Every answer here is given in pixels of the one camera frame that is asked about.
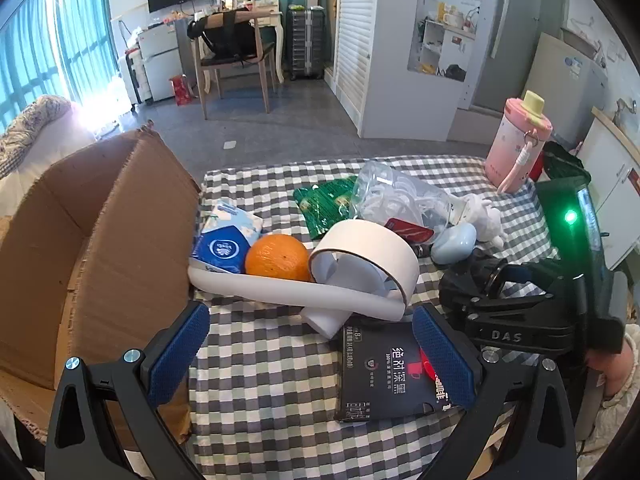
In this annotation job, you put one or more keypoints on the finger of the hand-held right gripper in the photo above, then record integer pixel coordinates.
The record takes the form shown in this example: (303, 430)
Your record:
(475, 280)
(520, 332)

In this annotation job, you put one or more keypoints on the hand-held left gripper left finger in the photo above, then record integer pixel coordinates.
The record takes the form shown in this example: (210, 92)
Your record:
(180, 355)

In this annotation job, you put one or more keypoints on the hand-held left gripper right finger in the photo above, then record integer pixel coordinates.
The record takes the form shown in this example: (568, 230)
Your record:
(442, 360)

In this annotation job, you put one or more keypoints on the black packet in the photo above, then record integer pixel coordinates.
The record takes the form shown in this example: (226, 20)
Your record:
(380, 370)

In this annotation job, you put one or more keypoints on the brown cardboard box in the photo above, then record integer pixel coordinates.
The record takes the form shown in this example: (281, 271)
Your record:
(100, 210)

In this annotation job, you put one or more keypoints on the person's right hand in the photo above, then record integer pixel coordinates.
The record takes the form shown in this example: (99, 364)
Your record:
(605, 365)

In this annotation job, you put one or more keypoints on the light blue round case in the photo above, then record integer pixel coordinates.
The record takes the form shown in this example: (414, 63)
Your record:
(452, 245)

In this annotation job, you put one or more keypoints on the white plush toy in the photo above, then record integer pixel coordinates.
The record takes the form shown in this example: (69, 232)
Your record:
(482, 220)

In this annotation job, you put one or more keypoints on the white side cabinet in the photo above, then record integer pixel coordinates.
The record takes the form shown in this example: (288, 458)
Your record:
(612, 175)

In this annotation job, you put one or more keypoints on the grey checked tablecloth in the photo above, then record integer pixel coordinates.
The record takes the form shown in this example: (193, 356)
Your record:
(260, 360)

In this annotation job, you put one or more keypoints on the red small packet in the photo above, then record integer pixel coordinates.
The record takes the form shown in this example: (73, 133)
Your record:
(410, 230)

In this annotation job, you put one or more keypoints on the pink water bottle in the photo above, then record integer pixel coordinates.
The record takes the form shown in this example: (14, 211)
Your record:
(510, 150)

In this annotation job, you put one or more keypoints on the white foam tape roll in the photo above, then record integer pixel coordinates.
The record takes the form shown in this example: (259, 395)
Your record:
(370, 245)

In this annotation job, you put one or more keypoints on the blue tissue pack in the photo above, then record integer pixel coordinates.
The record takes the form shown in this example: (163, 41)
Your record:
(225, 247)

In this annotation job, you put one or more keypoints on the clear plastic bag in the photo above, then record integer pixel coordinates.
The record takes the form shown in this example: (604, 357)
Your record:
(395, 195)

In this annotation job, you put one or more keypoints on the orange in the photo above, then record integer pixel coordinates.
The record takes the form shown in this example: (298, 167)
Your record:
(275, 260)

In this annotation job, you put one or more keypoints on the beige washing machine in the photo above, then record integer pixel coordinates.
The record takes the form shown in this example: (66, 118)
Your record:
(565, 85)

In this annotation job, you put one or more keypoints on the green snack packet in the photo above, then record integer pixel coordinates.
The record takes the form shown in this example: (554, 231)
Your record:
(320, 205)

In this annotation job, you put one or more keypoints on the white louvred wardrobe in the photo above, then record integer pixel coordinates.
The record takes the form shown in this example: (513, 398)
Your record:
(380, 60)

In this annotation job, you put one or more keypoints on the white bed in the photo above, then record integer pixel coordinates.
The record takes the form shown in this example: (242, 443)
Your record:
(45, 150)

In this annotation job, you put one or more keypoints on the red paper bag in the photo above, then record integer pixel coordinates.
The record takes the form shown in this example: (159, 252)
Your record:
(181, 91)

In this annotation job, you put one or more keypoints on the grey patterned quilt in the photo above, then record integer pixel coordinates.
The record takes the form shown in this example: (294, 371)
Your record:
(25, 120)

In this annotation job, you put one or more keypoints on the white drawer cart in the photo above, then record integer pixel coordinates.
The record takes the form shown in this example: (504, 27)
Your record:
(134, 75)

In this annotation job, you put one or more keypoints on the grey suitcase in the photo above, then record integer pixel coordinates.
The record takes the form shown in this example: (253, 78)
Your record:
(306, 40)

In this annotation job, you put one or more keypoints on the small white fridge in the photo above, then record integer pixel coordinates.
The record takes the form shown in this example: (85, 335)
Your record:
(162, 60)

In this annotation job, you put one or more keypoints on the wooden chair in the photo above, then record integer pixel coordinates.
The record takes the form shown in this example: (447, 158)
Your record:
(235, 62)

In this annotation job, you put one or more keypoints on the black backpack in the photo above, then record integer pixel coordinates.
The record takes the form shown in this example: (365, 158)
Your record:
(225, 35)

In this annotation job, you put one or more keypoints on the white dressing table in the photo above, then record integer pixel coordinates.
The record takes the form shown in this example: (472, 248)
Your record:
(267, 15)

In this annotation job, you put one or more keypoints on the teal window curtain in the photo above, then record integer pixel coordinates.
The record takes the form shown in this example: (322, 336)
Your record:
(75, 35)

